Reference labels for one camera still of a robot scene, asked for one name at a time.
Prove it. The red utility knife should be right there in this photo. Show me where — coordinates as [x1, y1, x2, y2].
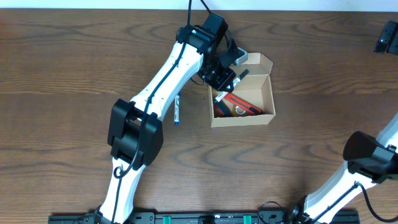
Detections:
[224, 93, 263, 116]

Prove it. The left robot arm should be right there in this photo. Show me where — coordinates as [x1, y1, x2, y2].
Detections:
[94, 13, 237, 223]

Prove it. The clear tape roll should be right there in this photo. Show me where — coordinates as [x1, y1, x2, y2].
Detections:
[231, 105, 250, 117]

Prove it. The black whiteboard marker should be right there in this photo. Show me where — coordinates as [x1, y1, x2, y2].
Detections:
[215, 69, 249, 102]

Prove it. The cardboard box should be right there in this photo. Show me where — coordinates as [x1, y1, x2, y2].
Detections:
[208, 53, 275, 128]

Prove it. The black mounting rail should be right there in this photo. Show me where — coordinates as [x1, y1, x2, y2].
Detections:
[48, 208, 361, 224]

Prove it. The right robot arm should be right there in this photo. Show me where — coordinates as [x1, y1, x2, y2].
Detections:
[286, 116, 397, 223]

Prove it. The blue whiteboard marker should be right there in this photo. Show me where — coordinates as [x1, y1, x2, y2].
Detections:
[174, 92, 180, 125]

